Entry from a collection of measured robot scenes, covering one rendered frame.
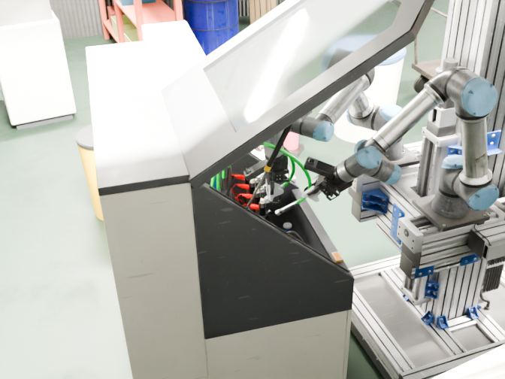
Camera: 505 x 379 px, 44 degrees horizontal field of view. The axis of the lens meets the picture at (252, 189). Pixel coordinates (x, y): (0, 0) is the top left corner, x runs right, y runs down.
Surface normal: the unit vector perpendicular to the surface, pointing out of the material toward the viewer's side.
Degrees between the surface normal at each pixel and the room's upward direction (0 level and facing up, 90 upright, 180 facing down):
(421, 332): 0
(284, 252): 90
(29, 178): 0
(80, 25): 90
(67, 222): 0
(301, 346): 90
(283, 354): 90
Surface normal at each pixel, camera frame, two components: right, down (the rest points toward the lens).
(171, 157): -0.03, -0.85
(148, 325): 0.25, 0.51
